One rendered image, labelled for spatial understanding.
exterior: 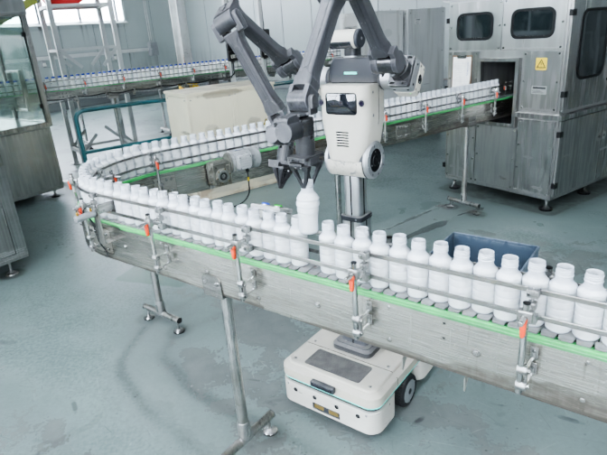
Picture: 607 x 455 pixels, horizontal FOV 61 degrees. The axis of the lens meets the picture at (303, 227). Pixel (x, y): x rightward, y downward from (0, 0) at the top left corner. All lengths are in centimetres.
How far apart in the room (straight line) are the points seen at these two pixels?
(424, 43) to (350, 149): 635
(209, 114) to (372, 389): 405
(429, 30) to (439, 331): 728
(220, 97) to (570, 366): 492
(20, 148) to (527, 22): 540
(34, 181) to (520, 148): 532
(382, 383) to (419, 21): 662
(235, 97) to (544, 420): 444
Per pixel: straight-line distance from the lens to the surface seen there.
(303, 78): 149
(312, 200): 153
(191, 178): 322
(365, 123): 207
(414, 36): 823
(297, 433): 252
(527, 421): 267
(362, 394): 232
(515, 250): 200
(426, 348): 149
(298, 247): 163
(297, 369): 248
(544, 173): 510
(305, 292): 164
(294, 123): 144
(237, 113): 589
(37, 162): 682
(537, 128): 505
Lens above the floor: 171
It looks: 21 degrees down
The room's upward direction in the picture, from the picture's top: 4 degrees counter-clockwise
